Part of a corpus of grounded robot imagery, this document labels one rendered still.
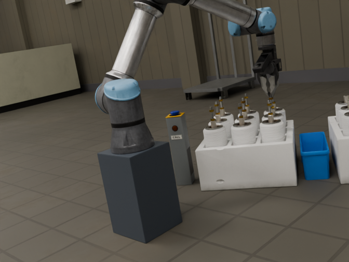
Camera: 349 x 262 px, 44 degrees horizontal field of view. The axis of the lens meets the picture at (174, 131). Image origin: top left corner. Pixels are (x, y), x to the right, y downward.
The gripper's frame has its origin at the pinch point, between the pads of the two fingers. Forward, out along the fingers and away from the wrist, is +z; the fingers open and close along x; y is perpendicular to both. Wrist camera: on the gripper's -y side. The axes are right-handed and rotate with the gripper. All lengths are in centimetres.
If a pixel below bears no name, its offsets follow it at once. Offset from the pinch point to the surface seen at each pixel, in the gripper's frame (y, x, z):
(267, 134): -15.1, -4.5, 13.3
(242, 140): -19.1, 4.9, 14.9
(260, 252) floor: -65, -23, 35
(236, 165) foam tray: -23.1, 6.9, 24.0
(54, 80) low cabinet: 232, 452, 6
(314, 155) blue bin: -6.4, -19.2, 24.3
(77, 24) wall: 291, 446, -70
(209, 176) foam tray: -27.4, 17.9, 28.2
